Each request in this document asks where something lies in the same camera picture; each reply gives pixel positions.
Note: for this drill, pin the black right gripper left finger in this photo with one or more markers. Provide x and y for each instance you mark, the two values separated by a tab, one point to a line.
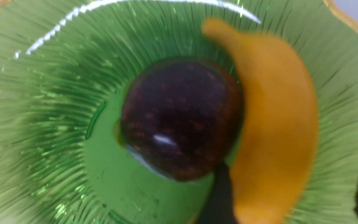
219	206

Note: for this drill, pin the dark purple mangosteen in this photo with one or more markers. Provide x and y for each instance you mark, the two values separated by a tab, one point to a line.
181	116

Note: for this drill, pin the yellow banana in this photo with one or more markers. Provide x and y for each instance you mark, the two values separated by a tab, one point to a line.
279	138

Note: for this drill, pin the green leaf-shaped plate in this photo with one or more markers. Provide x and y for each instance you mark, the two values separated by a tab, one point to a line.
65	67

